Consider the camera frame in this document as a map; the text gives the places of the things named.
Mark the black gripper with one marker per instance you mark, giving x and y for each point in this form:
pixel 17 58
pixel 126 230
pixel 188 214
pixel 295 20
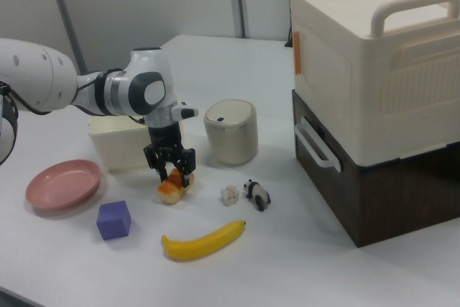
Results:
pixel 165 138

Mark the glazed bread loaf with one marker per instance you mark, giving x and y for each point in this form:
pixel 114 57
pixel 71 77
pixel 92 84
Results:
pixel 171 192

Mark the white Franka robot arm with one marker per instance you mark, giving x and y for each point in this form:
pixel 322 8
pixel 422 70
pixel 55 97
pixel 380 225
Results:
pixel 36 77

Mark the pink plate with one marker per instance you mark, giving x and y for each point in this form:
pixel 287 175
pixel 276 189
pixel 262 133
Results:
pixel 63 184

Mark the white plastic bin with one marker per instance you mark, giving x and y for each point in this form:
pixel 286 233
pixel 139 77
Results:
pixel 115 141

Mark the cream lidded trash can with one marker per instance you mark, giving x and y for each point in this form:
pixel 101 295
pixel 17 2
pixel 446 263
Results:
pixel 231 134

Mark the small white knotted lump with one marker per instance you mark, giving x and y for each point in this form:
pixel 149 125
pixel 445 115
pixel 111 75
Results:
pixel 230 195

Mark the purple foam cube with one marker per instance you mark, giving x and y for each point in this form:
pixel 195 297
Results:
pixel 113 220

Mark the yellow banana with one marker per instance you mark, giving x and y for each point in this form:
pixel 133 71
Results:
pixel 201 244

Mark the black and white panda toy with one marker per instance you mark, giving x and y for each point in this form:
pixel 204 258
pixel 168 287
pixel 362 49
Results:
pixel 259 195

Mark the orange tape strip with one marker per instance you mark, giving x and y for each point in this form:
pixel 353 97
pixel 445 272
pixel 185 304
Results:
pixel 297 53

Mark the dark brown drawer cabinet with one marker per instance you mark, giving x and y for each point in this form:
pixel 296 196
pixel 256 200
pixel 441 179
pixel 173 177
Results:
pixel 395 199

